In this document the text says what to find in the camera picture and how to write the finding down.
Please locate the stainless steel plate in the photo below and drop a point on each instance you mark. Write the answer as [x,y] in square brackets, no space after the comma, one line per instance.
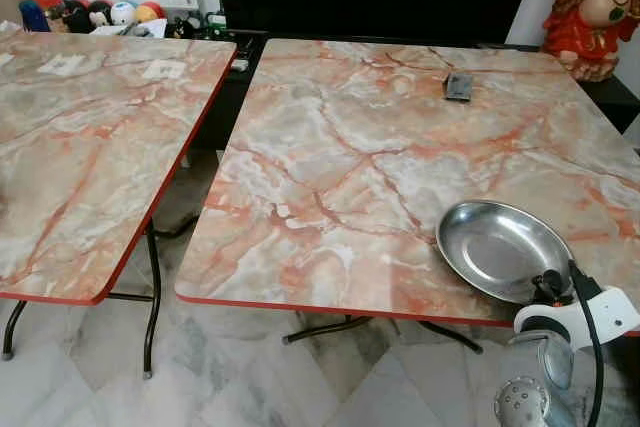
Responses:
[495,247]

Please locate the white and blue toy ball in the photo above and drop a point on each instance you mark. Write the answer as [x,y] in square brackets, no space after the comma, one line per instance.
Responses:
[122,12]

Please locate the red laughing Buddha statue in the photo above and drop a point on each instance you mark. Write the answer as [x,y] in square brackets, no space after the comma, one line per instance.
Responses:
[590,17]

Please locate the orange toy ball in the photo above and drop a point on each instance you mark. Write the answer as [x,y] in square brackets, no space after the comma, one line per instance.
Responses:
[150,12]

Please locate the white power strip box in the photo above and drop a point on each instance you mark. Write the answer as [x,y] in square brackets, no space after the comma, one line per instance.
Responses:
[180,2]

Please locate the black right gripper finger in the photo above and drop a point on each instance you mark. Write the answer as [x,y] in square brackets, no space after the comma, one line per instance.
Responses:
[546,277]

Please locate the small dark grey remote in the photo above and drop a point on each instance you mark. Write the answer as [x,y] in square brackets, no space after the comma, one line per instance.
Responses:
[458,87]

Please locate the large marble pattern folding table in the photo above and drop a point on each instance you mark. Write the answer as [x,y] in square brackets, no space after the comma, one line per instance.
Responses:
[370,177]

